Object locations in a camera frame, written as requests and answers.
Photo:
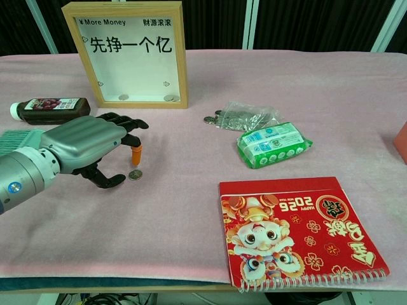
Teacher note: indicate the teal plastic brush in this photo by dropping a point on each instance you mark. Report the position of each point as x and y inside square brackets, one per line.
[16, 139]

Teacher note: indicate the black folding partition screen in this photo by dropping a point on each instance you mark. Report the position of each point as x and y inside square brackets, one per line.
[302, 22]

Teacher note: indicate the green tissue pack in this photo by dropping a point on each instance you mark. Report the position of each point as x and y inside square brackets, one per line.
[273, 144]

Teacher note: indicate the dark sauce bottle white cap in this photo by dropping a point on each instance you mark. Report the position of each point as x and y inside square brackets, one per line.
[54, 111]

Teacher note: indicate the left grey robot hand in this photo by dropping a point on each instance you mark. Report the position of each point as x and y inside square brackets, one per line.
[82, 139]

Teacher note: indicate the pink table cloth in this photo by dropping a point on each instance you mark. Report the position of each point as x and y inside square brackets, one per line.
[190, 152]

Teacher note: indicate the red spiral desk calendar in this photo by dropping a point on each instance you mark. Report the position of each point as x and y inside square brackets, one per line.
[302, 235]

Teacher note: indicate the red box edge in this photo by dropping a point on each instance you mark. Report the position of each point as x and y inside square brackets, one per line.
[401, 139]

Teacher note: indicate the clear bag of coins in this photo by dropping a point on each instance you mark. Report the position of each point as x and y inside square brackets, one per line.
[248, 116]

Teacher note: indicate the wooden frame money box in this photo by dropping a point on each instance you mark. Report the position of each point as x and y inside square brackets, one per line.
[127, 66]

